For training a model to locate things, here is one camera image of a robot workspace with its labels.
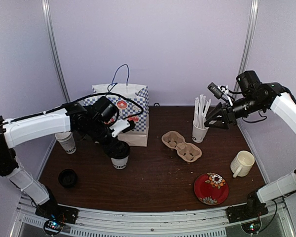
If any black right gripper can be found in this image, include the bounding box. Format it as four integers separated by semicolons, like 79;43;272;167
205;94;265;129

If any black plastic cup lid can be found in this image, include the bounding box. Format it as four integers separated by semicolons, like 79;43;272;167
107;141;130;159

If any white paper coffee cup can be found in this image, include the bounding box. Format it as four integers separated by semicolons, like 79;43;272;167
111;156;129;170

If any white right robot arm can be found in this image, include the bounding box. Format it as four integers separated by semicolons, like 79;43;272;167
205;82;296;218

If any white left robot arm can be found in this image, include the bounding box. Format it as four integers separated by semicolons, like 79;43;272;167
0;101;133;219

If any white cup holding straws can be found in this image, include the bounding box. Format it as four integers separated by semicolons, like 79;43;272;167
192;121;209;143

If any white stacked paper cup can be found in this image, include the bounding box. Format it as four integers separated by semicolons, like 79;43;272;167
55;132;76;155

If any brown pulp cup carrier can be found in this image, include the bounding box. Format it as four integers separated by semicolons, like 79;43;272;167
161;131;202;163

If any blue checkered paper bag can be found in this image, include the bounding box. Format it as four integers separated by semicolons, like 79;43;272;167
92;72;149;147

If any black plastic lid stack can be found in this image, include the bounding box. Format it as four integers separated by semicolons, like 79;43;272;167
58;169;78;188

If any cream ceramic mug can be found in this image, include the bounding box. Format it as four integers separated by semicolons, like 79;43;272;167
230;151;255;178

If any red floral plate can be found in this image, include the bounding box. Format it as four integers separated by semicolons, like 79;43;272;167
194;172;229;206

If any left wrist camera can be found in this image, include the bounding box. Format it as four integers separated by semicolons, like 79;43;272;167
110;119;135;137

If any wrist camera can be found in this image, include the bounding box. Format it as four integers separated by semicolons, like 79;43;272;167
110;119;135;137
207;82;235;103

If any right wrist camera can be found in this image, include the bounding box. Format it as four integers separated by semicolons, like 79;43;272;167
207;82;235;103

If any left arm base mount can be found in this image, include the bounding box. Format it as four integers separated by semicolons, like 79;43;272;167
35;195;79;224

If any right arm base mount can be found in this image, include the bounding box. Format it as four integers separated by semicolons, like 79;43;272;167
226;191;268;223

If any aluminium front rail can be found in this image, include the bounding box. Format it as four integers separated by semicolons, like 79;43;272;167
9;195;294;237

